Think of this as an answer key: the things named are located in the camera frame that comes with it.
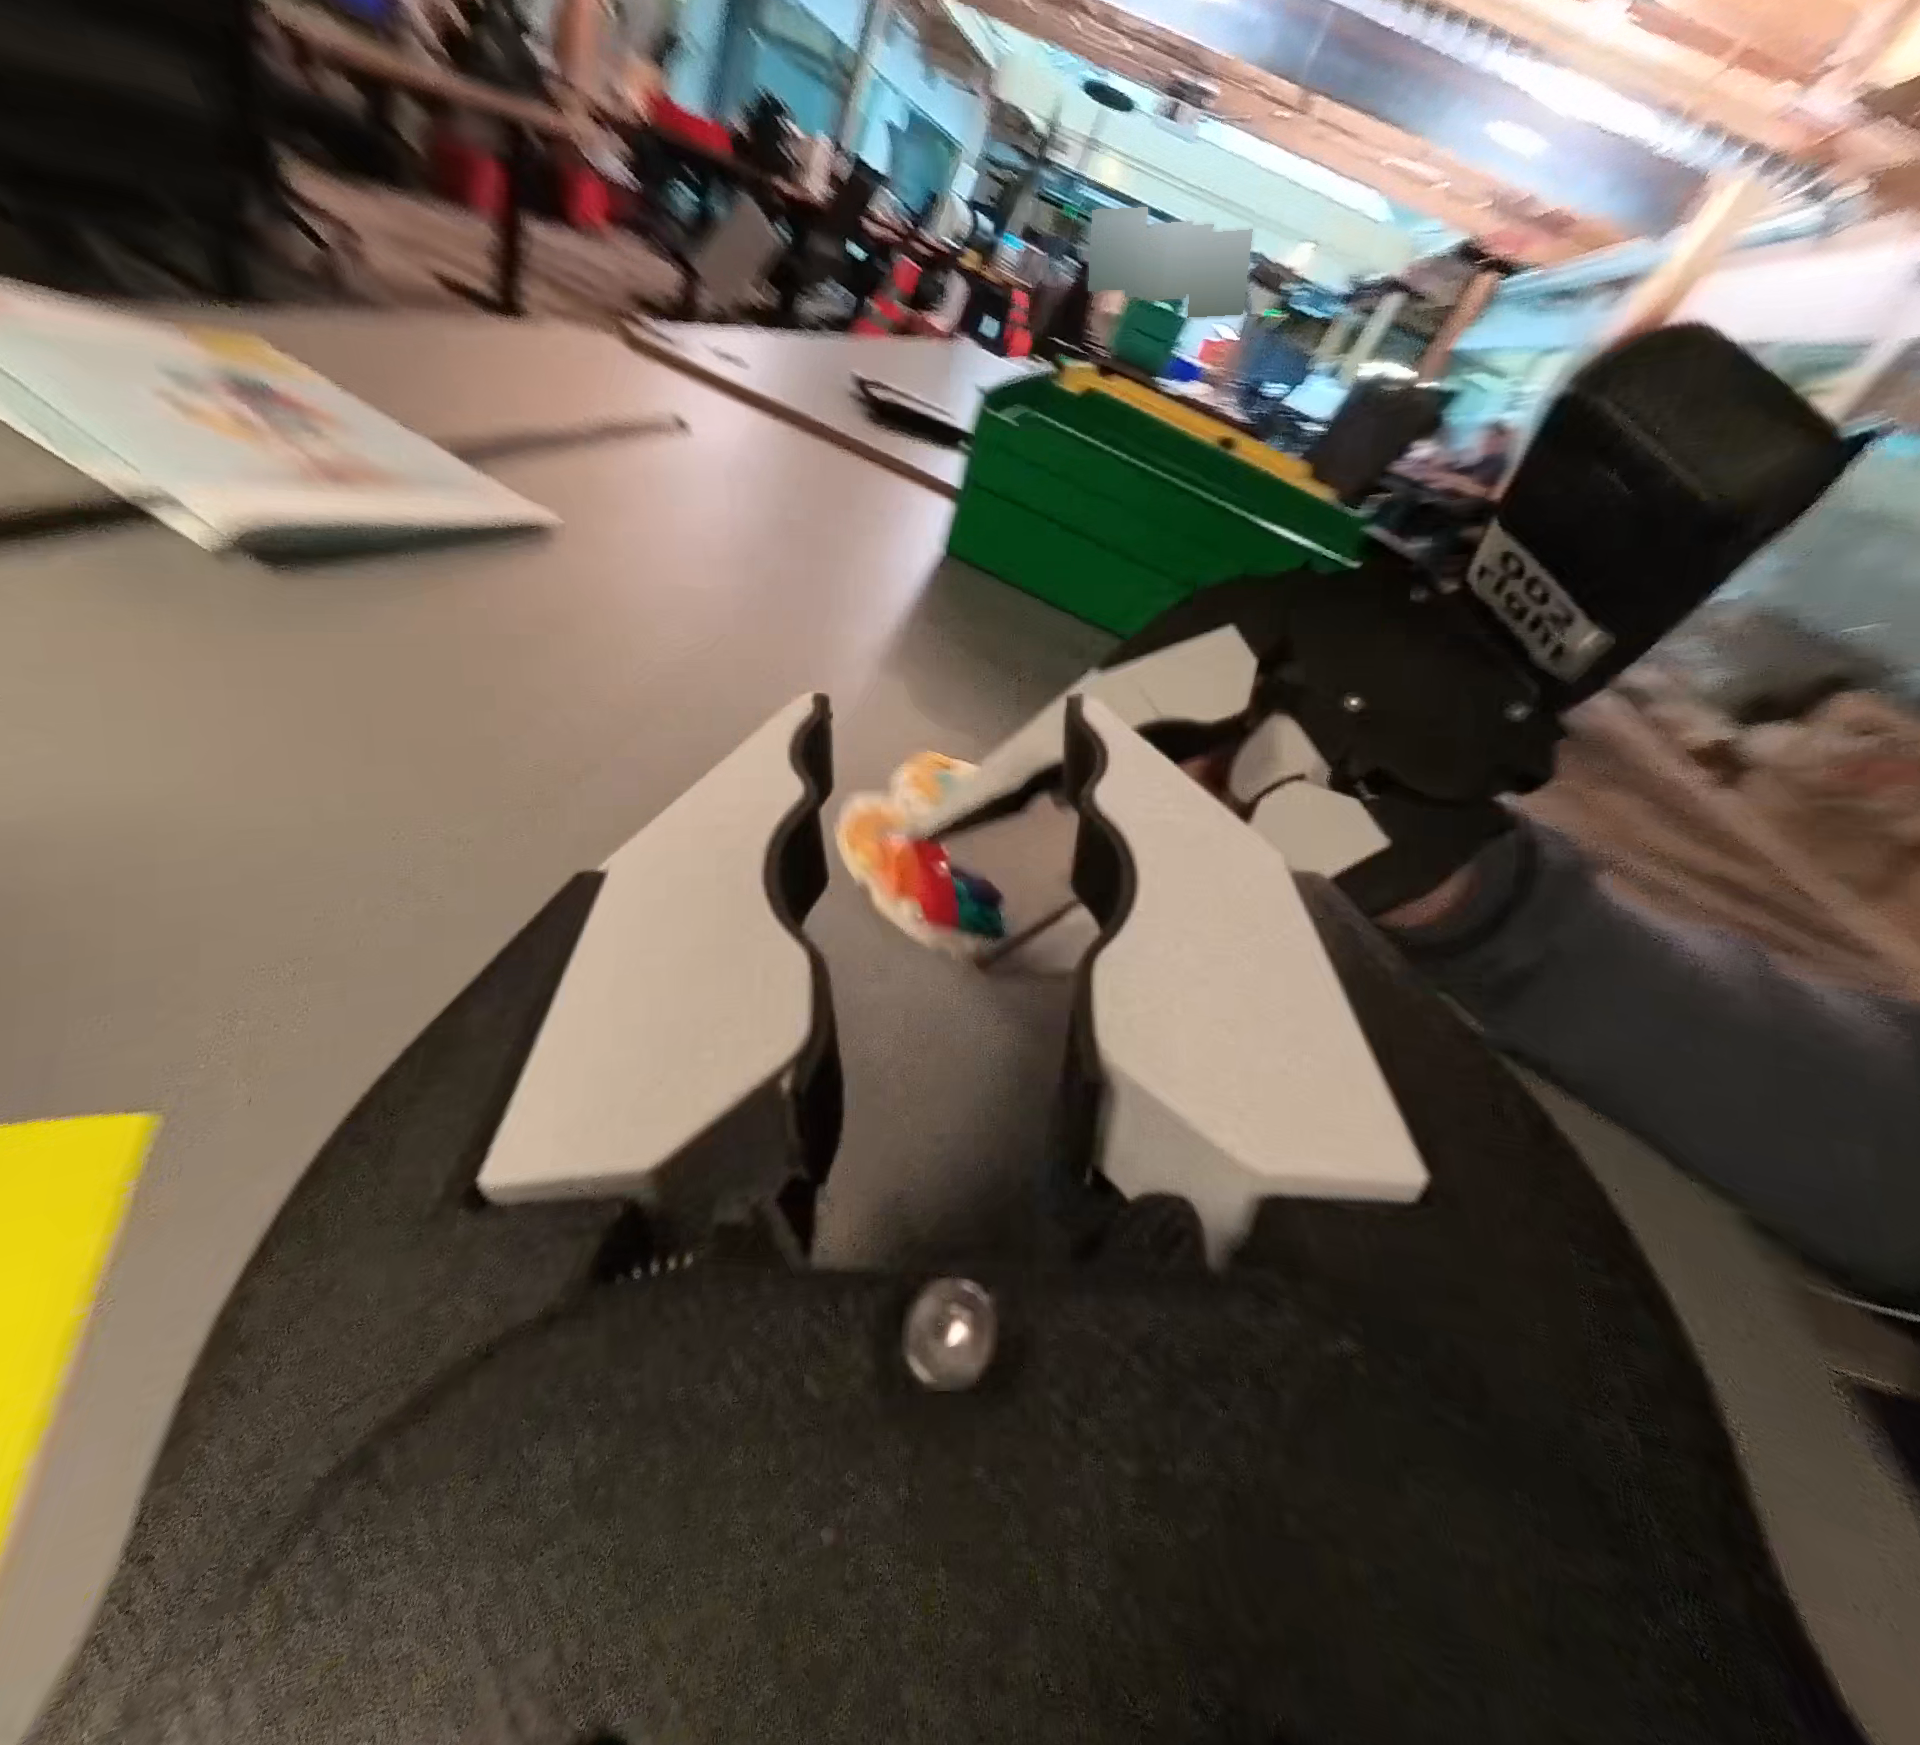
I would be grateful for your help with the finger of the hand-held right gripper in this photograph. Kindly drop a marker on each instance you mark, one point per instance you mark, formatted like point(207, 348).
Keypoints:
point(1185, 672)
point(1313, 823)

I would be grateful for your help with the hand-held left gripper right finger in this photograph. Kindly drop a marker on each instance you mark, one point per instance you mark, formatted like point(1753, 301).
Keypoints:
point(1245, 1026)

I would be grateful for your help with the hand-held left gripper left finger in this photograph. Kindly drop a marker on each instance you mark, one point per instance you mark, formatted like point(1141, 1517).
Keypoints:
point(677, 1010)

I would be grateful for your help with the green plastic bin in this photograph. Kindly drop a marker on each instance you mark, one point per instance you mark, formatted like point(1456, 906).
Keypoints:
point(1080, 530)

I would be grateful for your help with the colourful brick plate assembly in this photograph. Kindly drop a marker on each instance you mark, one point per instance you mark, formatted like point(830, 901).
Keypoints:
point(916, 875)

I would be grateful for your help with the person's right forearm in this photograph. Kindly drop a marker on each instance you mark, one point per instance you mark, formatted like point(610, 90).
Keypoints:
point(1725, 1071)

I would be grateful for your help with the yellow plastic bin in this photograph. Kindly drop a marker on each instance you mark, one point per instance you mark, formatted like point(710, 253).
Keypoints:
point(1200, 426)

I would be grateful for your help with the yellow sticky note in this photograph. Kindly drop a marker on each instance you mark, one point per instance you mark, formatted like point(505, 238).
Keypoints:
point(61, 1266)

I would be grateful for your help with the instruction booklet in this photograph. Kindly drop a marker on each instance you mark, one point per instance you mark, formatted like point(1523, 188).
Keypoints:
point(269, 426)

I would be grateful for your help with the brown table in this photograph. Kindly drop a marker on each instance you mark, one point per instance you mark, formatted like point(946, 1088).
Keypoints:
point(450, 87)

